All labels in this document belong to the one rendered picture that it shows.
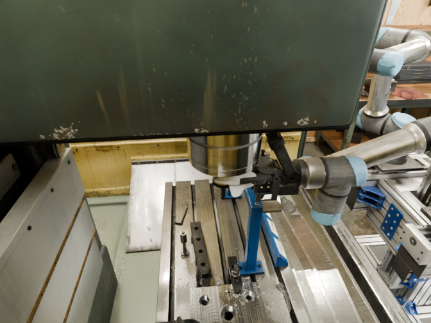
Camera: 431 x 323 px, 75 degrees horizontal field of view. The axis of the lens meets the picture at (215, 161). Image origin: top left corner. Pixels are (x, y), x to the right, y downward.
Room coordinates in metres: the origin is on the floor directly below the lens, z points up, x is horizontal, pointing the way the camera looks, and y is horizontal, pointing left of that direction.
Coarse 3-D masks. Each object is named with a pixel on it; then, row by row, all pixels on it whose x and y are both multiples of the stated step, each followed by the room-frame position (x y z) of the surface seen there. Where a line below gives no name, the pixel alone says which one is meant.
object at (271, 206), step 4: (264, 204) 0.69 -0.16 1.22; (268, 204) 0.69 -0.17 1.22; (272, 204) 0.69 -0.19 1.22; (276, 204) 0.69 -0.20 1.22; (280, 204) 0.69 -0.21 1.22; (264, 208) 0.67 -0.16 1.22; (268, 208) 0.67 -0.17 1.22; (272, 208) 0.67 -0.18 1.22; (276, 208) 0.67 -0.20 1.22; (280, 208) 0.67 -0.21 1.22; (264, 212) 0.66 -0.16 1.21; (268, 212) 0.66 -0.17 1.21; (272, 212) 0.66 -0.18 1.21
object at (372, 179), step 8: (368, 168) 1.26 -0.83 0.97; (368, 176) 1.19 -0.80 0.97; (376, 176) 1.20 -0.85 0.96; (384, 176) 1.20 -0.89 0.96; (392, 176) 1.21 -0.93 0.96; (400, 176) 1.21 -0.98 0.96; (408, 176) 1.21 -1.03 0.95; (416, 176) 1.22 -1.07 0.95; (368, 184) 1.19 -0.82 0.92; (376, 184) 1.20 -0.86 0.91
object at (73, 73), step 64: (0, 0) 0.38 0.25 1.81; (64, 0) 0.39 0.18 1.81; (128, 0) 0.39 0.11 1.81; (192, 0) 0.40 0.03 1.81; (256, 0) 0.41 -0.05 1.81; (320, 0) 0.42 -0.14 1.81; (384, 0) 0.43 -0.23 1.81; (0, 64) 0.37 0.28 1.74; (64, 64) 0.38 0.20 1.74; (128, 64) 0.39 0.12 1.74; (192, 64) 0.40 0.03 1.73; (256, 64) 0.41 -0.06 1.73; (320, 64) 0.42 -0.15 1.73; (0, 128) 0.37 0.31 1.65; (64, 128) 0.38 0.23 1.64; (128, 128) 0.39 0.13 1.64; (192, 128) 0.40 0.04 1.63; (256, 128) 0.41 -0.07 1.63; (320, 128) 0.43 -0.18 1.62
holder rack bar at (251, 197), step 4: (244, 188) 0.77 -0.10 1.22; (248, 188) 0.76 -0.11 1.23; (244, 192) 0.77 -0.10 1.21; (248, 192) 0.74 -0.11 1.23; (252, 192) 0.74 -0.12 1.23; (248, 196) 0.72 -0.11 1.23; (252, 196) 0.72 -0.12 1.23; (248, 200) 0.71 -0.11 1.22; (252, 200) 0.70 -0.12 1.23; (248, 204) 0.70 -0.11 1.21; (252, 204) 0.68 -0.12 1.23; (256, 204) 0.68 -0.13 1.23; (260, 204) 0.68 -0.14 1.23; (252, 208) 0.67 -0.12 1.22; (256, 208) 0.67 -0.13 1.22; (260, 208) 0.67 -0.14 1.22; (252, 212) 0.67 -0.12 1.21; (256, 212) 0.67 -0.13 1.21; (260, 212) 0.67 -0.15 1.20
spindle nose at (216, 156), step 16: (192, 144) 0.48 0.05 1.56; (208, 144) 0.46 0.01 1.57; (224, 144) 0.45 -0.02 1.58; (240, 144) 0.46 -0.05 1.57; (256, 144) 0.48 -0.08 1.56; (192, 160) 0.49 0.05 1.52; (208, 160) 0.46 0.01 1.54; (224, 160) 0.45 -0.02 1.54; (240, 160) 0.46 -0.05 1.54; (256, 160) 0.49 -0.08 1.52; (224, 176) 0.46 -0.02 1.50
